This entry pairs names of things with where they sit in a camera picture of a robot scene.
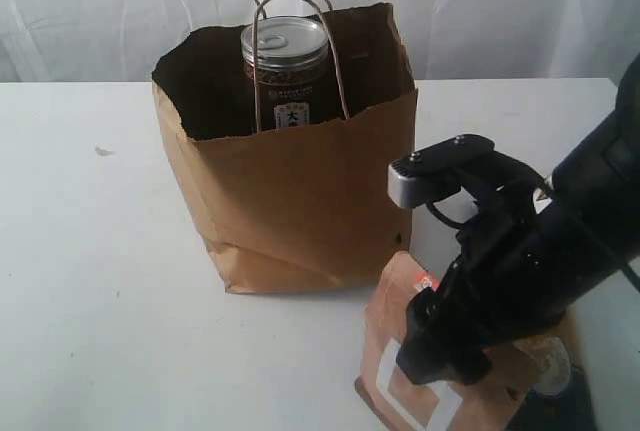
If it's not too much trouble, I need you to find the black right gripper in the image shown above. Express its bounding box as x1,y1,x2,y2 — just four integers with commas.
394,150,566,387

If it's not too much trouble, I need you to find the brown orange snack pouch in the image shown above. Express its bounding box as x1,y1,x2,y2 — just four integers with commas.
355,251,541,430

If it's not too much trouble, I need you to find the clear can with pull-tab lid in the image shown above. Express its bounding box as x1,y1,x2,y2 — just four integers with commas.
240,16,331,130

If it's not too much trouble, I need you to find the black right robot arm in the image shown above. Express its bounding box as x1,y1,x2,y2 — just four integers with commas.
387,63,639,385

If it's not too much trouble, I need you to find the brown paper shopping bag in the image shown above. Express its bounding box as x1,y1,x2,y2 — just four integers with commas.
151,0,418,294

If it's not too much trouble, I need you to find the spaghetti package dark blue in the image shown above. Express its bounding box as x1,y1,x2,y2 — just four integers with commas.
532,311,598,430

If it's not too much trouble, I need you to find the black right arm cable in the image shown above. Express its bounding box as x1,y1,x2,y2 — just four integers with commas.
427,185,640,292

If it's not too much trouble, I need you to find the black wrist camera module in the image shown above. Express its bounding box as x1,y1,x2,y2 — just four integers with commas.
387,134,495,209

